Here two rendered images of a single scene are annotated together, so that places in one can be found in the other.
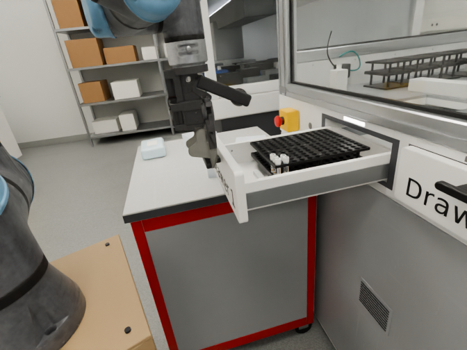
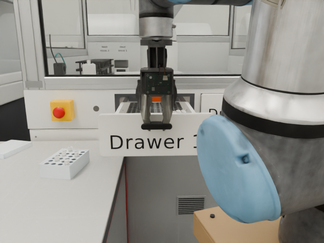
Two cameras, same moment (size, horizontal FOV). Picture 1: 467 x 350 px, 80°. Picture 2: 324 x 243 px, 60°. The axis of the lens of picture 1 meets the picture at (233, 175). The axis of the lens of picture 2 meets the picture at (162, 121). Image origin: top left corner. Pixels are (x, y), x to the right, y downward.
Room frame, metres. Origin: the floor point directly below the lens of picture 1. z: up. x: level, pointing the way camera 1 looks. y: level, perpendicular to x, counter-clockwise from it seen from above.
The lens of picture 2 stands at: (0.47, 0.70, 1.08)
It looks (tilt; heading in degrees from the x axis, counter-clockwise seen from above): 14 degrees down; 279
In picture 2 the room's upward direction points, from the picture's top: straight up
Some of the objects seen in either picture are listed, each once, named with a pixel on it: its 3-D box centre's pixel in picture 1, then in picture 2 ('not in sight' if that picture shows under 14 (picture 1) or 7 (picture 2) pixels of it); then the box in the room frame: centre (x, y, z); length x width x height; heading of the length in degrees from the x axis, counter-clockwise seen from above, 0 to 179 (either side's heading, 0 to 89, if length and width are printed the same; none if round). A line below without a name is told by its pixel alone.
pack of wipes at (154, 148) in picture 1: (153, 148); not in sight; (1.12, 0.32, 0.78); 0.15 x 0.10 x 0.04; 14
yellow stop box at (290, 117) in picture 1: (288, 119); (62, 110); (0.97, -0.22, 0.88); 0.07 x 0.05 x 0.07; 11
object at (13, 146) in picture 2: (251, 140); (7, 148); (1.11, -0.09, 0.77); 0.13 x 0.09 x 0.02; 84
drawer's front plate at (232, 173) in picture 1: (224, 170); (156, 134); (0.59, 0.02, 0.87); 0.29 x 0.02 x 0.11; 11
